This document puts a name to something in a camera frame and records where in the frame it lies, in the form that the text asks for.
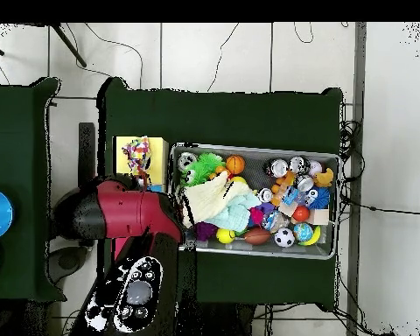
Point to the silver mesh bin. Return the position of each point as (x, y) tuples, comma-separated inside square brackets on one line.
[(259, 150)]

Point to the yellow smiley ball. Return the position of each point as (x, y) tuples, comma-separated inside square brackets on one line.
[(225, 236)]

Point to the dark green side tablecloth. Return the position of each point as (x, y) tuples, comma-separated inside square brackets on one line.
[(17, 140)]

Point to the brown toy football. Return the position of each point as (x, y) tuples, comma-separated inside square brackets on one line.
[(257, 237)]

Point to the orange toy basketball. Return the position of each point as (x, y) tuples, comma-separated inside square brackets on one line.
[(235, 164)]

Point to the grey round floor stand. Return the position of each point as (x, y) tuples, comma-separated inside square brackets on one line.
[(68, 260)]

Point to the cream yellow cloth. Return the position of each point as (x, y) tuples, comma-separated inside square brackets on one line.
[(213, 197)]

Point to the large blue spiky puffer toy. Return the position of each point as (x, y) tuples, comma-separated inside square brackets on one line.
[(320, 197)]

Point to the light blue cloth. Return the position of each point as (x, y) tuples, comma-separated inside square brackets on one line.
[(236, 211)]

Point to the knotted polka dot cloth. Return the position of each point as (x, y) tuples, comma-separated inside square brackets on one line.
[(138, 154)]

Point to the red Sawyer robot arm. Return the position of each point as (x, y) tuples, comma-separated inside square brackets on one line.
[(126, 213)]

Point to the black standing panel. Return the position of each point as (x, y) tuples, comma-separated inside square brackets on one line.
[(86, 147)]

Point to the blue globe ball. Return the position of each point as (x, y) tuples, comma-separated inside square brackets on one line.
[(302, 231)]

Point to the wooden three-hole box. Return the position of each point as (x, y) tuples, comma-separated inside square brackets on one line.
[(157, 154)]

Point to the long black tripod leg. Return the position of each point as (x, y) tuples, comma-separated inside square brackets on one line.
[(70, 47)]

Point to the green spiky puffer toy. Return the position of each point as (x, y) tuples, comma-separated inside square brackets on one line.
[(201, 166)]

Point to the black white soccer ball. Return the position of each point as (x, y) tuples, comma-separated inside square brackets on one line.
[(284, 238)]

